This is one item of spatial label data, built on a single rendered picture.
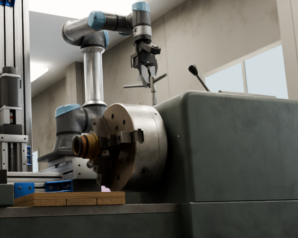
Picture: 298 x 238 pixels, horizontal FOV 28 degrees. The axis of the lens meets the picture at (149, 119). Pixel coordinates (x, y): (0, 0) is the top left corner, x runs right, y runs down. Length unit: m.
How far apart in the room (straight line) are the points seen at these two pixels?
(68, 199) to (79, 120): 0.95
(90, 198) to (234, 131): 0.60
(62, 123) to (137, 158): 0.79
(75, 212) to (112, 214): 0.12
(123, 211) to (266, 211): 0.55
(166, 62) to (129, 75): 0.81
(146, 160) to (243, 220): 0.40
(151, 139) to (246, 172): 0.37
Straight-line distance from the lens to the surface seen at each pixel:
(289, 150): 2.28
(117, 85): 7.65
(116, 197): 1.87
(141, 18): 2.45
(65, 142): 2.67
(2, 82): 2.74
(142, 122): 2.00
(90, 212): 1.84
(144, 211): 1.93
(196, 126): 2.03
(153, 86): 2.33
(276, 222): 2.19
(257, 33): 5.64
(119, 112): 2.07
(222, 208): 2.04
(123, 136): 1.97
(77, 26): 2.66
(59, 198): 1.79
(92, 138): 2.03
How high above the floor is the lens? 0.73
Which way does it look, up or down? 12 degrees up
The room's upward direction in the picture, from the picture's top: 4 degrees counter-clockwise
